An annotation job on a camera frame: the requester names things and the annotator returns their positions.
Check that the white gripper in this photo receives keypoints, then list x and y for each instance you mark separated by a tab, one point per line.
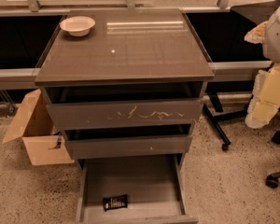
277	37

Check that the black rxbar chocolate bar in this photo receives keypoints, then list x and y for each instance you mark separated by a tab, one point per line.
116	202

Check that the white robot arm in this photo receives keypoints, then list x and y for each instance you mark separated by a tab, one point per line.
271	43

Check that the grey top drawer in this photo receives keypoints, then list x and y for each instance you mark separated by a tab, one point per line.
132	105

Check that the grey middle drawer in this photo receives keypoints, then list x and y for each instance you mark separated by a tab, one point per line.
128	141

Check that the grey open bottom drawer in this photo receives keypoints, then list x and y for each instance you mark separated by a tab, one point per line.
152	184

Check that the black standing desk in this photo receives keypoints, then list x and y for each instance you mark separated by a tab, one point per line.
236	62

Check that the white bowl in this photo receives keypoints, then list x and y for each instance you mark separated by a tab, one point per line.
77	26

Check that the open cardboard box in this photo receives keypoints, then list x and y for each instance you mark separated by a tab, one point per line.
33	125

